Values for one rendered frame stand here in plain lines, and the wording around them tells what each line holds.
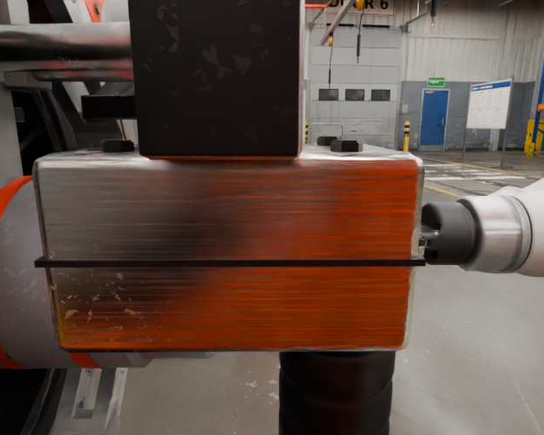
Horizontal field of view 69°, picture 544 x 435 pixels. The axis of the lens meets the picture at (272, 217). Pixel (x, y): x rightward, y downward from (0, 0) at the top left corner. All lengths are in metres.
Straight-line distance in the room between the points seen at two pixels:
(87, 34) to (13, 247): 0.13
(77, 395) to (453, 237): 0.47
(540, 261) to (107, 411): 0.52
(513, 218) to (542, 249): 0.05
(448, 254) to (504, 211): 0.08
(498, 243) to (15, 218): 0.44
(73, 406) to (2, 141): 0.33
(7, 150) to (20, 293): 0.12
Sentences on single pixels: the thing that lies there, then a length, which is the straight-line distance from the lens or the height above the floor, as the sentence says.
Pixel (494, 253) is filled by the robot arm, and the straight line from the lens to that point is 0.50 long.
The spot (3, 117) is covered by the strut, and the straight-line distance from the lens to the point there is 0.35.
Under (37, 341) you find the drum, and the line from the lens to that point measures 0.29.
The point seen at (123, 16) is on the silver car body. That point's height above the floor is 1.16.
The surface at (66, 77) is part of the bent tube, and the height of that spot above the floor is 0.99.
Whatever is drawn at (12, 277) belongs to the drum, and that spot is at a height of 0.87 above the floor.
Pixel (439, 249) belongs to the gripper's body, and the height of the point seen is 0.82.
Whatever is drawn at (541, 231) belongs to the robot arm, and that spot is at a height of 0.84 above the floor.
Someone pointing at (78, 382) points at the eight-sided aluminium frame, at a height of 0.66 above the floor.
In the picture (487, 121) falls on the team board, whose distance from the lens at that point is 10.63.
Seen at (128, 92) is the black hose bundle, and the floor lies 0.98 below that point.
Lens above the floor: 0.96
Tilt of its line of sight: 13 degrees down
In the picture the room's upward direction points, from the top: straight up
